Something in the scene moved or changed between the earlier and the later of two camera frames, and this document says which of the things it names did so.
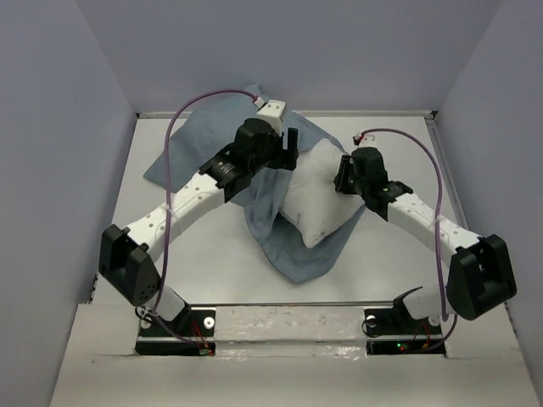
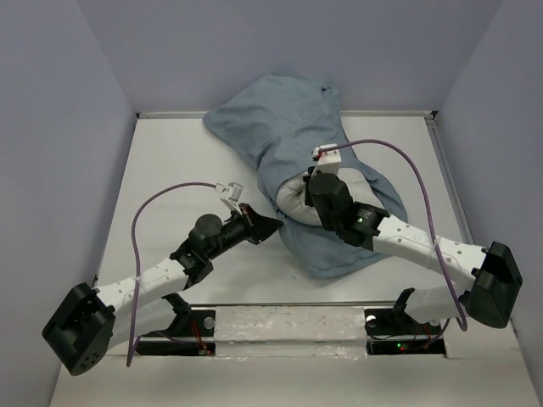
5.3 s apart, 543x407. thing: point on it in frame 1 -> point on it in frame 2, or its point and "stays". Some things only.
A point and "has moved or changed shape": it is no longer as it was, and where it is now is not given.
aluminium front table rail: [292, 303] stays
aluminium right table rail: [430, 118] stays
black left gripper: [284, 160] -> [256, 228]
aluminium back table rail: [311, 114] stays
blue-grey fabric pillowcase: [202, 136] -> [274, 125]
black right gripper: [345, 165] -> [309, 196]
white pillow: [311, 203] has moved or changed shape
